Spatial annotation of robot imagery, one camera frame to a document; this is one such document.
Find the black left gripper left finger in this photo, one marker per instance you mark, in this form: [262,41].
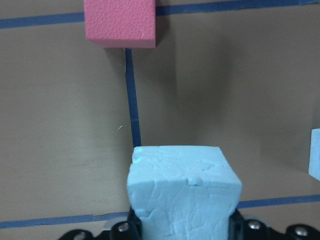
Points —
[130,229]

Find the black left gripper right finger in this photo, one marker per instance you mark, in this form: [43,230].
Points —
[246,228]

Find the light blue foam block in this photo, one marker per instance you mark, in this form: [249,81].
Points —
[314,157]
[182,192]

